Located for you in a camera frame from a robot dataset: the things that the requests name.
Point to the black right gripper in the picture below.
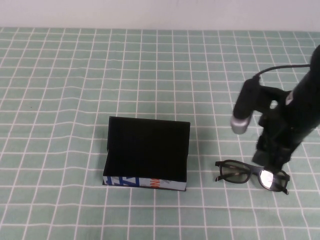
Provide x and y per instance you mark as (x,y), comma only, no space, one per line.
(287,125)

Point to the black framed glasses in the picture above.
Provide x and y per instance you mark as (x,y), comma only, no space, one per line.
(252,170)

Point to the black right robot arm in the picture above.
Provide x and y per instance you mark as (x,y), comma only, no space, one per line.
(311,82)

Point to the black printed glasses case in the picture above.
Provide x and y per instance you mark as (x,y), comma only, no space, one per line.
(147,140)

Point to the green checked tablecloth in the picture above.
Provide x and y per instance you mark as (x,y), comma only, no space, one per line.
(75,75)

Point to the black wrist camera silver end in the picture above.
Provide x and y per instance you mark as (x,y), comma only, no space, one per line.
(243,105)

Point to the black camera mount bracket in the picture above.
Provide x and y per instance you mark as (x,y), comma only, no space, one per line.
(271,96)

